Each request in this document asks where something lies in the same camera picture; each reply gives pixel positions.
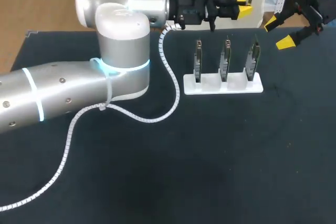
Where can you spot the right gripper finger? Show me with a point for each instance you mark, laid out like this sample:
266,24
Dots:
296,37
282,19

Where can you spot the white stand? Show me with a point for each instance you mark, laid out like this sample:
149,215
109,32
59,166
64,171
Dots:
225,87

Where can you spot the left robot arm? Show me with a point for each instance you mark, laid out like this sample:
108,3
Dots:
65,87

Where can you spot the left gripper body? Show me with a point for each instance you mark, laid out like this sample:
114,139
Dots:
190,1

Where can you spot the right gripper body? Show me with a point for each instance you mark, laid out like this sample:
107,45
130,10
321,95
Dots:
319,3

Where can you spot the small circuit board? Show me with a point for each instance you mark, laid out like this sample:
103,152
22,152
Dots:
252,60
198,61
225,61

